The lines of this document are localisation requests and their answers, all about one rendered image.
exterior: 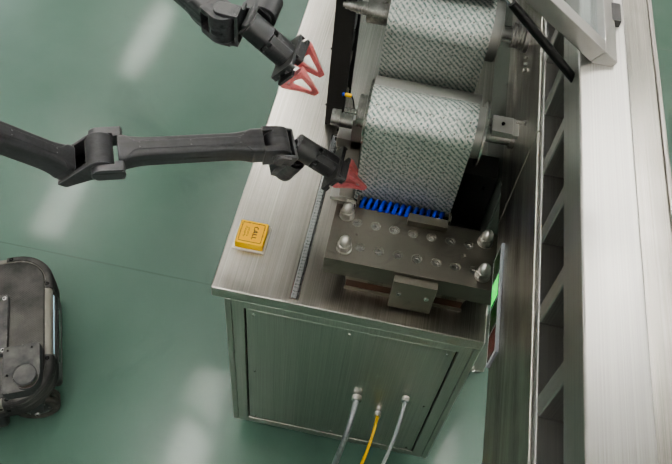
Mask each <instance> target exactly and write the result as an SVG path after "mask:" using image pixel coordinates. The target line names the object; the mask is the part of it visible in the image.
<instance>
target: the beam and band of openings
mask: <svg viewBox="0 0 672 464"><path fill-rule="evenodd" d="M611 7H612V19H613V20H614V22H615V35H616V50H617V63H616V64H614V65H612V66H607V65H602V64H596V63H592V62H591V61H590V60H589V59H588V58H586V57H585V56H584V55H583V54H582V53H581V52H580V51H579V50H578V49H577V48H576V47H575V46H574V45H572V44H571V43H570V42H569V41H568V40H567V39H566V38H565V37H564V36H563V35H562V34H561V33H559V32H558V31H557V30H556V29H555V28H554V27H553V26H552V25H551V24H550V23H549V22H548V21H547V20H545V19H544V35H545V37H546V38H547V39H548V40H549V42H550V43H551V44H552V45H553V47H554V48H555V49H556V50H557V51H558V53H559V54H560V55H561V56H562V58H563V59H564V60H565V61H566V63H567V64H568V65H569V66H570V67H571V69H572V70H573V71H574V72H575V75H574V79H573V81H572V83H570V82H569V80H568V79H567V78H566V77H565V75H564V74H563V73H562V72H561V71H560V69H559V68H558V67H557V66H556V65H555V63H554V62H553V61H552V60H551V58H550V57H549V56H548V55H547V54H546V52H545V51H544V50H543V72H542V109H541V145H540V182H539V219H538V255H537V292H536V328H535V365H534V402H533V438H532V464H658V456H657V443H656V430H655V417H654V404H653V391H652V378H651V365H650V352H649V339H648V326H647V313H646V300H645V287H644V274H643V261H642V248H641V235H640V222H639V209H638V196H637V183H636V170H635V157H634V143H633V130H632V117H631V104H630V91H629V78H628V65H627V52H626V39H625V26H624V13H623V0H613V2H611Z"/></svg>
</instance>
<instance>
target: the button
mask: <svg viewBox="0 0 672 464"><path fill-rule="evenodd" d="M268 231H269V225H268V224H263V223H258V222H253V221H248V220H242V221H241V224H240V227H239V230H238V233H237V236H236V239H235V246H236V247H241V248H246V249H251V250H256V251H263V247H264V244H265V241H266V237H267V234H268Z"/></svg>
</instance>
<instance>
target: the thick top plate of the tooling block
mask: <svg viewBox="0 0 672 464"><path fill-rule="evenodd" d="M342 207H343V204H338V203H337V205H336V209H335V213H334V218H333V222H332V226H331V230H330V234H329V239H328V243H327V247H326V251H325V255H324V262H323V270H322V271H323V272H328V273H333V274H338V275H343V276H348V277H353V278H358V279H363V280H368V281H373V282H378V283H383V284H388V285H392V284H393V280H394V276H395V274H396V275H401V276H406V277H411V278H416V279H421V280H426V281H431V282H436V283H438V290H437V293H436V294H437V295H442V296H447V297H452V298H457V299H462V300H467V301H472V302H477V303H482V304H487V305H491V292H492V278H493V264H494V260H495V258H496V254H497V239H498V235H496V234H494V237H493V238H494V240H493V245H492V247H491V248H489V249H483V248H481V247H480V246H479V245H478V243H477V240H478V238H479V237H480V235H481V234H482V233H483V232H480V231H475V230H470V229H465V228H460V227H455V226H450V225H448V229H447V232H441V231H436V230H431V229H426V228H420V227H415V226H410V225H407V219H408V217H404V216H399V215H394V214H389V213H384V212H379V211H374V210H369V209H364V208H359V207H355V217H354V219H353V220H352V221H343V220H342V219H341V218H340V216H339V213H340V211H341V208H342ZM343 235H348V236H349V237H350V239H351V243H352V251H351V252H350V253H349V254H347V255H341V254H339V253H338V252H337V250H336V246H337V242H338V241H339V239H340V237H341V236H343ZM483 263H488V264H489V265H490V266H491V272H492V273H491V275H490V280H489V281H488V282H486V283H481V282H479V281H477V280H476V279H475V277H474V273H475V271H476V270H477V269H478V268H479V267H480V265H481V264H483Z"/></svg>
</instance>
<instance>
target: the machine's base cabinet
mask: <svg viewBox="0 0 672 464"><path fill-rule="evenodd" d="M224 302H225V315H226V327H227V339H228V351H229V363H230V375H231V387H232V400H233V412H234V418H240V419H244V420H249V421H254V422H258V423H263V424H268V425H272V426H277V427H282V428H286V429H291V430H296V431H300V432H305V433H310V434H314V435H319V436H324V437H329V438H333V439H338V440H341V439H342V436H343V433H344V431H345V428H346V425H347V421H348V418H349V415H350V411H351V407H352V404H353V401H352V400H351V399H352V395H353V394H359V395H361V396H362V401H361V402H360V403H359V405H358V409H357V413H356V416H355V419H354V423H353V426H352V429H351V432H350V435H349V437H348V440H347V442H352V443H357V444H361V445H366V446H367V445H368V442H369V439H370V436H371V433H372V430H373V426H374V422H375V418H376V417H374V412H375V411H380V412H381V413H382V414H381V418H379V419H378V423H377V427H376V431H375V434H374V437H373V440H372V443H371V447H375V448H380V449H385V450H387V449H388V447H389V444H390V442H391V439H392V437H393V434H394V431H395V428H396V425H397V422H398V419H399V416H400V412H401V408H402V404H403V402H401V398H402V396H403V395H407V396H409V397H410V402H409V403H407V405H406V409H405V413H404V417H403V420H402V423H401V426H400V429H399V432H398V435H397V437H396V440H395V443H394V445H393V448H392V450H391V451H394V452H399V453H403V454H408V455H413V456H417V457H422V458H426V457H427V455H428V453H429V451H430V449H431V447H432V445H433V443H434V441H435V439H436V437H437V435H438V433H439V431H440V429H441V428H442V426H443V424H444V422H445V420H446V418H447V416H448V414H449V412H450V410H451V408H452V406H453V404H454V402H455V400H456V398H457V396H458V394H459V392H460V390H461V388H462V387H463V385H464V383H465V381H466V379H467V377H468V375H469V373H470V371H471V369H472V367H473V365H474V363H475V361H476V359H477V357H478V355H479V353H480V351H481V350H477V349H472V348H468V347H463V346H458V345H453V344H448V343H443V342H438V341H433V340H429V339H424V338H419V337H414V336H409V335H404V334H399V333H395V332H390V331H385V330H380V329H375V328H370V327H365V326H360V325H356V324H351V323H346V322H341V321H336V320H331V319H326V318H321V317H317V316H312V315H307V314H302V313H297V312H292V311H287V310H282V309H278V308H273V307H268V306H263V305H258V304H253V303H248V302H243V301H239V300H234V299H229V298H224Z"/></svg>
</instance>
